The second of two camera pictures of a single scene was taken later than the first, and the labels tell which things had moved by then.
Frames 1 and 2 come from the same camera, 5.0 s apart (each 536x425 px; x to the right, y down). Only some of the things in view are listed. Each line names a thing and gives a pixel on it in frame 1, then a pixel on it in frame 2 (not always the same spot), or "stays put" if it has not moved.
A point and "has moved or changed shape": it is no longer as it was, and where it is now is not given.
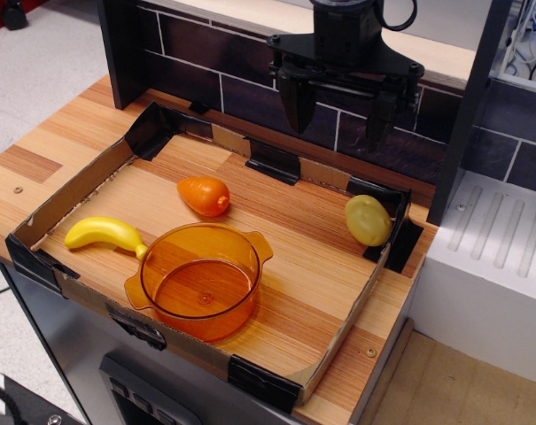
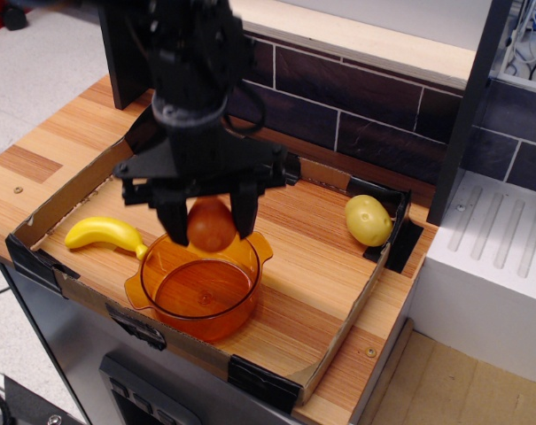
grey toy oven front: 136,392 stays put
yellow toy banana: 108,231 stays put
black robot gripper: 345,52 → 205,158
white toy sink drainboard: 485,285 stays put
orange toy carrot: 205,195 has moved or changed shape
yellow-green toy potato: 368,220 stays put
